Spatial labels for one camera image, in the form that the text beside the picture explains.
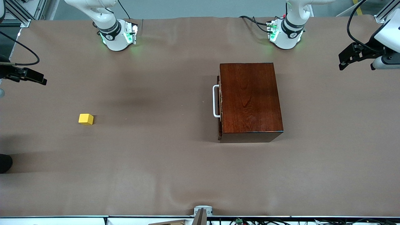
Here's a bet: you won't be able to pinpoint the yellow block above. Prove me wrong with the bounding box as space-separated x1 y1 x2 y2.
78 113 94 126

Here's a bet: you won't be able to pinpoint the wooden drawer with white handle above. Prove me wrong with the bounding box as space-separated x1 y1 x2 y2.
213 75 223 141

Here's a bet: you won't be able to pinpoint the dark brown wooden cabinet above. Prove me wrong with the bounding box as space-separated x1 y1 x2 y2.
218 62 284 143

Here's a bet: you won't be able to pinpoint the brown table cover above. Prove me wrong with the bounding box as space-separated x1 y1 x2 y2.
0 14 400 218

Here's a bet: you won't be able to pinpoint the brown cardboard piece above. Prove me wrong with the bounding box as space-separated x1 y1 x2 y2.
148 219 188 225

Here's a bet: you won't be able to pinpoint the aluminium frame profile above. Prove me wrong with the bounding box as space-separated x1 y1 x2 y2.
374 0 400 24
0 0 47 28

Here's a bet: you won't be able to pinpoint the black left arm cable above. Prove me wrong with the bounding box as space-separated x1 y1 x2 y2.
347 0 396 53

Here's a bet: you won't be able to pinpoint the black base cables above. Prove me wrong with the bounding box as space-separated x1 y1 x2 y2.
239 15 277 33

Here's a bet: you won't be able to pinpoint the thin black base cable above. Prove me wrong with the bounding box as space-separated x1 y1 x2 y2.
117 0 132 20

